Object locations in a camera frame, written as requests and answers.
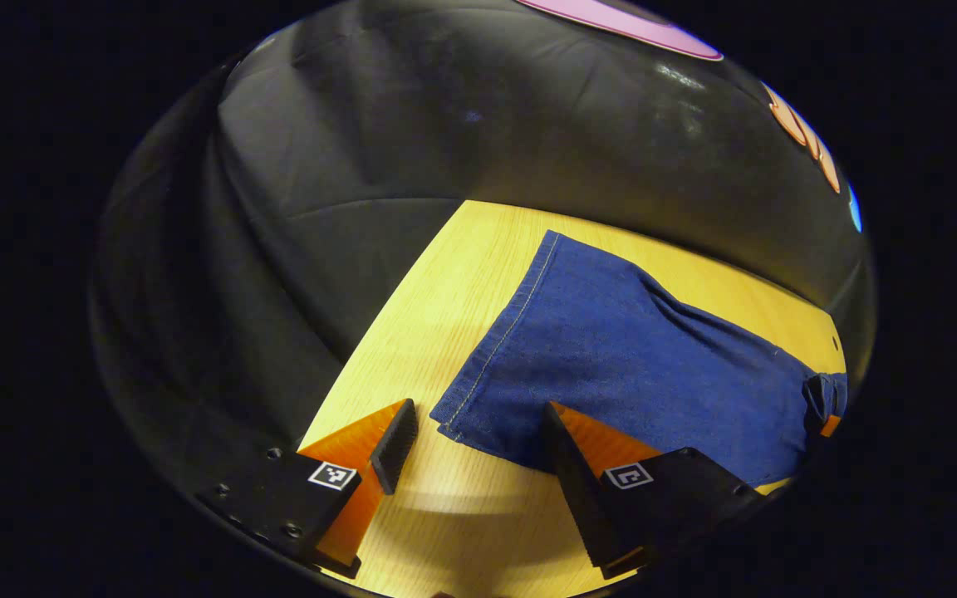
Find black backdrop cloth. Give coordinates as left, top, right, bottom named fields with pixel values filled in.
left=88, top=0, right=876, bottom=499

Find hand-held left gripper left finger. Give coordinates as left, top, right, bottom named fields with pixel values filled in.
left=194, top=398, right=420, bottom=581

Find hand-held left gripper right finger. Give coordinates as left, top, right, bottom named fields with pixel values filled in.
left=540, top=401, right=768, bottom=581

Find blue denim jeans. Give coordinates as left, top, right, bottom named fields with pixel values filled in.
left=429, top=230, right=850, bottom=488

